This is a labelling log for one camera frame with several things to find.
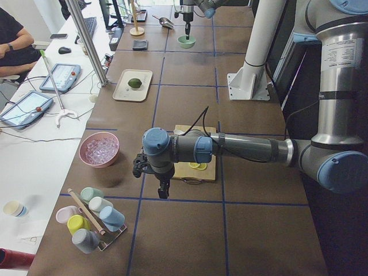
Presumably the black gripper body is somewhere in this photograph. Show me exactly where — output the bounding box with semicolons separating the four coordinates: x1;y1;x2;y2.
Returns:
174;5;194;25
132;153;175;182

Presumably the light green bowl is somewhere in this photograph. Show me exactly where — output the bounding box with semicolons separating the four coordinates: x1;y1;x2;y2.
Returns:
177;35;196;49

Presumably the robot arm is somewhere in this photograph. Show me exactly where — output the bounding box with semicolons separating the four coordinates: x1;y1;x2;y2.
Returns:
174;0;227;40
133;1;367;198

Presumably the pink bowl of ice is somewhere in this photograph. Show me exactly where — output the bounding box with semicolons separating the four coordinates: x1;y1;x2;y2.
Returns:
79;132;120;168

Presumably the bamboo cutting board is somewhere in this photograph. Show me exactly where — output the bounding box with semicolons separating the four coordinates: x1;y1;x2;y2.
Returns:
173;126;216;185

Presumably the metal scoop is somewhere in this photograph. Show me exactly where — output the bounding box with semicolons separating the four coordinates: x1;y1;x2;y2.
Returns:
152;14;174;29

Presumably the wooden mug tree stand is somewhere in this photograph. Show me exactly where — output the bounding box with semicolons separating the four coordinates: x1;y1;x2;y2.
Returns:
129;0;145;37

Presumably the grey folded cloth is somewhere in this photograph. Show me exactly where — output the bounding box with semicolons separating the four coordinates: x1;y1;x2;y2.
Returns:
132;40;148;51

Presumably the blue cup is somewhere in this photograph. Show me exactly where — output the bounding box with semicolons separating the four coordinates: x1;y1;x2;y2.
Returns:
99;206;125;232

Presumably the white cup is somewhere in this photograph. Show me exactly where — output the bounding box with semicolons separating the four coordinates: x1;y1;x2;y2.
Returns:
89;196;113;216

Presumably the light green cup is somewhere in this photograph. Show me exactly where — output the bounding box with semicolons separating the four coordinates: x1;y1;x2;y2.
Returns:
80;187;104;204

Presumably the black box with label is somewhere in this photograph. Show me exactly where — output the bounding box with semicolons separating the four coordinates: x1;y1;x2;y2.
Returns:
109;28;124;51

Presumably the cup rack with wooden bar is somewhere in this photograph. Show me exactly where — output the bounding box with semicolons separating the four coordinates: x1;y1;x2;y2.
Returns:
68;189;127;252

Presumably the green avocado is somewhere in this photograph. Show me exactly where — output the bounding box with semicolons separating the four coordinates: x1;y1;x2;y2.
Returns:
128;78;142;89

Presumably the white rabbit tray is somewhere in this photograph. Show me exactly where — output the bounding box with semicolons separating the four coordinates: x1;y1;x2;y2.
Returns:
112;69;153;102

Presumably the yellow cup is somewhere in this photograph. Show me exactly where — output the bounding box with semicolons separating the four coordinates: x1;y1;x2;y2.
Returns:
67;214;91;235

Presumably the grey cup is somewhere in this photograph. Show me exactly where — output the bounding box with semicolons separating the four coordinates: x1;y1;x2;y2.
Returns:
72;228;99;254

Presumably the pink cup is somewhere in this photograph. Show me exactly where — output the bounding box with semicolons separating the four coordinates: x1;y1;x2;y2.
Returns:
55;205;79;224

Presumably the reacher grabber tool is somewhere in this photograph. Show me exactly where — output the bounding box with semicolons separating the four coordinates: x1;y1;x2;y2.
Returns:
40;50;78;128

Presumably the black keyboard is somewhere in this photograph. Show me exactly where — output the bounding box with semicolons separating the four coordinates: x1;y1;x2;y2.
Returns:
84;17;97;38

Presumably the far teach pendant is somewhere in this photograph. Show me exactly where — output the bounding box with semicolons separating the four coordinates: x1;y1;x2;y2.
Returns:
39;63;81;94

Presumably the teach pendant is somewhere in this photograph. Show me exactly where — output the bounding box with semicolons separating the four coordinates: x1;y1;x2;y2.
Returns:
1;91;53;129
39;63;81;94

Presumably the black computer mouse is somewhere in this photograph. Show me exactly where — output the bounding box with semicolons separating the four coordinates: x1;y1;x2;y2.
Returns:
58;47;71;55

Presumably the near teach pendant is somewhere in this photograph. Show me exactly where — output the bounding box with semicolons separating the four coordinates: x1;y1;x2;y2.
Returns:
1;91;53;129

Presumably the smartphone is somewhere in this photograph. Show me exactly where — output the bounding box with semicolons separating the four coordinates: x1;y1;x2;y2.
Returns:
50;33;68;40

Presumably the paper cup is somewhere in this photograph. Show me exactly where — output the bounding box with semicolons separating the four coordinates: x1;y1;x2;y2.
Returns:
3;200;28;217

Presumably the red object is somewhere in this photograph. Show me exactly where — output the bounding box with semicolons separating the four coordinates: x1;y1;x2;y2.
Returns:
1;248;36;270

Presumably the seated person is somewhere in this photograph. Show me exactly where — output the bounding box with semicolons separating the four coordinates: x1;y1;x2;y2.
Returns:
1;9;41;83

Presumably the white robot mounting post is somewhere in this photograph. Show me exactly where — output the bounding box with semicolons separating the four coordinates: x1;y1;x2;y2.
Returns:
227;0;286;101

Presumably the aluminium frame post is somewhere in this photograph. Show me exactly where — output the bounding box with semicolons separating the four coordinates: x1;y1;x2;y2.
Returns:
66;0;108;87

